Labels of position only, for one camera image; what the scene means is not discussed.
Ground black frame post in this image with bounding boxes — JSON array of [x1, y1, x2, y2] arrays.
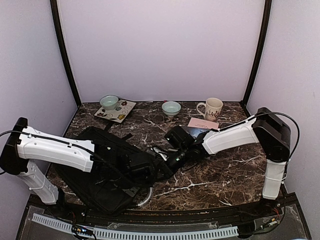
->
[[241, 0, 273, 107], [49, 0, 82, 108]]

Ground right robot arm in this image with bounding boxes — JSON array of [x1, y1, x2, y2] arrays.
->
[[158, 107, 296, 217]]

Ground left black frame post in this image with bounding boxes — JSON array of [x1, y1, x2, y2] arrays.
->
[[49, 0, 82, 108]]

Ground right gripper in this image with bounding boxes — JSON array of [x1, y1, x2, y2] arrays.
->
[[150, 146, 190, 183]]

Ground cream floral mug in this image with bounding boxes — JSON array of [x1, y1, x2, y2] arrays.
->
[[196, 97, 224, 122]]

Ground white slotted cable duct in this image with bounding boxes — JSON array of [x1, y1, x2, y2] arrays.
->
[[31, 213, 239, 240]]

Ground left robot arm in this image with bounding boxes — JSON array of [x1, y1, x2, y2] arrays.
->
[[0, 117, 157, 218]]

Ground dark blue book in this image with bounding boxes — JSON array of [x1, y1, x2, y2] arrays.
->
[[181, 126, 210, 139]]

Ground black student bag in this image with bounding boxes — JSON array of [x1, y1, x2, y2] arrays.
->
[[54, 126, 158, 216]]

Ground celadon bowl centre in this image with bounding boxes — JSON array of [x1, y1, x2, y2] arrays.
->
[[161, 101, 182, 117]]

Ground right black frame post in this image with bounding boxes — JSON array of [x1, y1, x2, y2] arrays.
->
[[241, 0, 273, 107]]

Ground pink book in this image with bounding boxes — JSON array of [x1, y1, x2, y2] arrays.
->
[[187, 117, 219, 130]]

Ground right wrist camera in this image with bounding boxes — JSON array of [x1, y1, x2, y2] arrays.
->
[[164, 126, 195, 149]]

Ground floral fabric coaster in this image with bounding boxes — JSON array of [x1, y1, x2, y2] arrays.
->
[[94, 99, 137, 123]]

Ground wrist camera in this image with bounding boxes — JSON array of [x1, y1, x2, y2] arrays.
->
[[128, 152, 156, 184], [164, 126, 195, 149]]

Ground celadon bowl on coaster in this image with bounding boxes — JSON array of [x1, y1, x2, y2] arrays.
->
[[99, 95, 119, 111]]

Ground black front rail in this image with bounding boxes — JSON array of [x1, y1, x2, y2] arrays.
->
[[24, 191, 303, 226]]

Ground small circuit board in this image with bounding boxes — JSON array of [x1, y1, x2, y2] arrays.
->
[[71, 225, 93, 236]]

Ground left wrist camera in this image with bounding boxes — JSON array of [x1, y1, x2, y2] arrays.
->
[[128, 152, 156, 184]]

